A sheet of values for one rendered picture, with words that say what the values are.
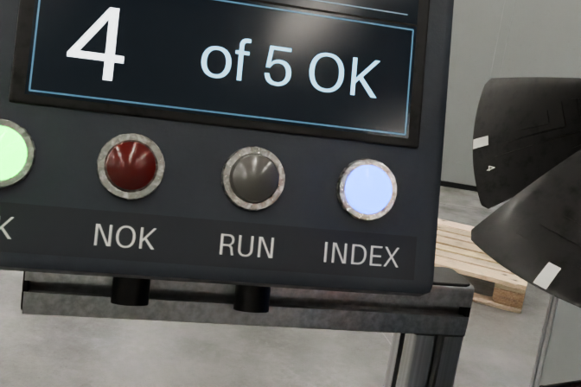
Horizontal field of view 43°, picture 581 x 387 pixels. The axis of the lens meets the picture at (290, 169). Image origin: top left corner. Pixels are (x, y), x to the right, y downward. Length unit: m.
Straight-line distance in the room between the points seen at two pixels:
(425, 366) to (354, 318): 0.05
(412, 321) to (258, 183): 0.15
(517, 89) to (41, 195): 1.00
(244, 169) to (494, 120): 0.96
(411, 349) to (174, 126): 0.20
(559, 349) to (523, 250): 1.63
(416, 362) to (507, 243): 0.52
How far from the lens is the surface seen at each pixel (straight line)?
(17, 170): 0.30
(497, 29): 6.55
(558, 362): 2.54
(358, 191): 0.31
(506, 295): 3.72
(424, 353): 0.42
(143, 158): 0.29
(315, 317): 0.39
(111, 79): 0.30
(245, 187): 0.30
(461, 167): 6.61
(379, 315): 0.41
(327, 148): 0.31
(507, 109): 1.22
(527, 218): 0.94
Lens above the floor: 1.18
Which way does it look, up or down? 11 degrees down
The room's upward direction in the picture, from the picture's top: 8 degrees clockwise
